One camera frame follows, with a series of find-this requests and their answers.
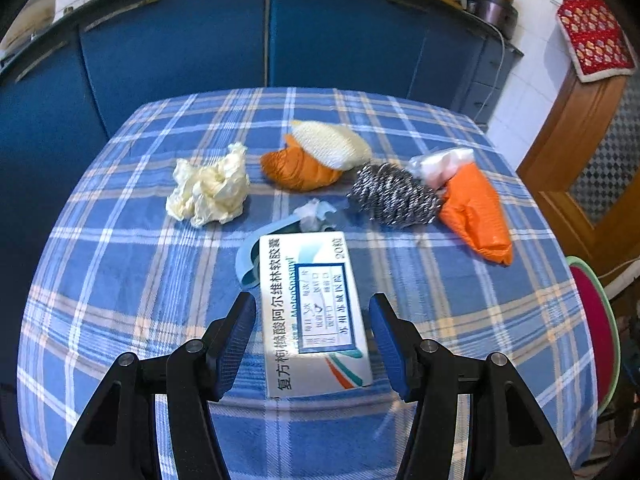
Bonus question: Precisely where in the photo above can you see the round orange plastic bag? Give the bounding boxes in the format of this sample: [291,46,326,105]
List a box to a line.
[260,135,346,192]

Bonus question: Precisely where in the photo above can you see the blue kitchen cabinet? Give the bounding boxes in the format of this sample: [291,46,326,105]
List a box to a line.
[0,0,526,201]

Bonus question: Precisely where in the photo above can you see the steel wool scrubber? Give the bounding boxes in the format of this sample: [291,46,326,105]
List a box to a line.
[347,162,442,231]

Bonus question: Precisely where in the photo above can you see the wooden door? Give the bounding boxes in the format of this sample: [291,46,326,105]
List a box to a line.
[517,67,640,281]

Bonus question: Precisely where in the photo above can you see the white medicine box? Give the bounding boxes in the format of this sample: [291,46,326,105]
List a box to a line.
[259,231,375,400]

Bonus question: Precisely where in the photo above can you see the red quilted cloth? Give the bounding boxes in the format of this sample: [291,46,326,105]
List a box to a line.
[556,0,637,83]

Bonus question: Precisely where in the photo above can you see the small white crumpled tissue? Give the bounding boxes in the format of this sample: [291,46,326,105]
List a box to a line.
[294,199,337,233]

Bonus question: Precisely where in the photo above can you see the chair with red cushion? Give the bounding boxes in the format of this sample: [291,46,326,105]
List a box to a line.
[567,256,623,416]

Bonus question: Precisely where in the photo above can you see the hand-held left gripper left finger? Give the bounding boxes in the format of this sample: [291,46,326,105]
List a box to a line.
[52,291,258,480]

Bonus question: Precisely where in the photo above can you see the blue plaid tablecloth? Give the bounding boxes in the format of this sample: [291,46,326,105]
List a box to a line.
[17,87,598,480]

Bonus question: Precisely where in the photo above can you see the clear white plastic bag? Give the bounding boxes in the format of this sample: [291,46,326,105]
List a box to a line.
[410,147,475,187]

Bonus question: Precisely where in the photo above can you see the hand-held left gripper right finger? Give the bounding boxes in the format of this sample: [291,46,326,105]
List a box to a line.
[368,292,573,480]

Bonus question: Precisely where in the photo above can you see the small crumpled cream paper ball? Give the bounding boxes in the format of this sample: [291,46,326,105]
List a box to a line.
[165,142,251,228]

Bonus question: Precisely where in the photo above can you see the long orange plastic bag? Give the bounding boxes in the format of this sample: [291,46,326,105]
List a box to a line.
[439,165,513,266]

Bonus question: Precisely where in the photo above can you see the white power cable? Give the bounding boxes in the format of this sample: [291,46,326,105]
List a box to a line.
[472,25,505,121]

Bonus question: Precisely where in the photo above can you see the white clay pot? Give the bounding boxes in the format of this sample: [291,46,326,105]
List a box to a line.
[2,0,66,51]

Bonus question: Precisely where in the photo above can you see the light blue face mask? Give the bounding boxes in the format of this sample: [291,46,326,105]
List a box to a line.
[235,202,343,288]

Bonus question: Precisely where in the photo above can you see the cream mesh sponge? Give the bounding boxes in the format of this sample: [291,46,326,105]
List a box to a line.
[291,120,373,171]

